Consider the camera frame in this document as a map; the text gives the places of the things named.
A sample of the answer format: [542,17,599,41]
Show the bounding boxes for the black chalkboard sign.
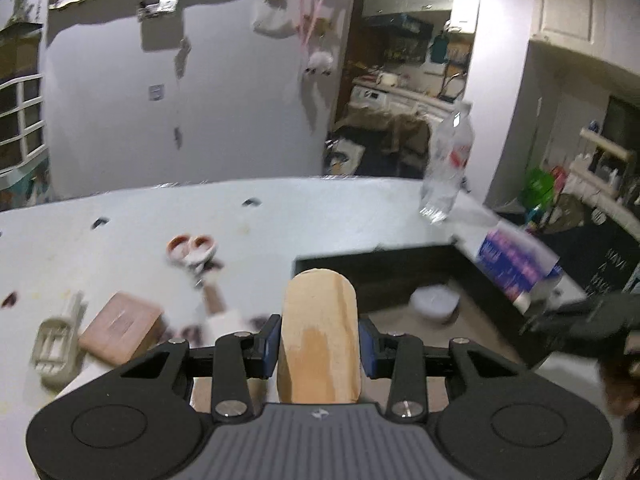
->
[565,220,640,301]

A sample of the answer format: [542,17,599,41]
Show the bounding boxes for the red and white scissors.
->
[166,234,226,288]

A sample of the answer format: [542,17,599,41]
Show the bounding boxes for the white sheep plush toy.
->
[306,50,335,78]

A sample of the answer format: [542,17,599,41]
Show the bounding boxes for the clear plastic water bottle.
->
[419,101,475,225]

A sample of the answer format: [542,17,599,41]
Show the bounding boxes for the beige plastic soap dish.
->
[31,292,86,386]

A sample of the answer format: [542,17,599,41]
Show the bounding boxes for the purple floral tissue box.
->
[475,227,563,311]

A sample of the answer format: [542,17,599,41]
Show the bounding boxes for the brown square wooden block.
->
[78,291,166,366]

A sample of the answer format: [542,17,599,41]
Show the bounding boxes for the black cardboard box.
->
[292,244,556,376]

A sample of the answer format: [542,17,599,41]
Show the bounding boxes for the chair with brown jacket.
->
[385,112,432,155]

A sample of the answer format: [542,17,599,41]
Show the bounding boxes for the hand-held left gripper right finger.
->
[357,315,526,421]

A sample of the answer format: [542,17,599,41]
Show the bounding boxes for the green plastic bag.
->
[522,167,557,207]

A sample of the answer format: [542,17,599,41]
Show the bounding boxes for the oblong light wooden block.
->
[277,269,362,405]

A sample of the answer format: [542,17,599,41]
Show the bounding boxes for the white wooden rack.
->
[579,127,640,226]

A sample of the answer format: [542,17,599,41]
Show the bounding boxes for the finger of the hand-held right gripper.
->
[520,302,593,343]

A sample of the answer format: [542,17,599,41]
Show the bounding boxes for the white hanging bag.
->
[252,0,296,36]

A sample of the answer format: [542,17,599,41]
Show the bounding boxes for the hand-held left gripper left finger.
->
[117,314,282,423]

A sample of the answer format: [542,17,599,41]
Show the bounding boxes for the person's right hand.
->
[599,352,640,418]

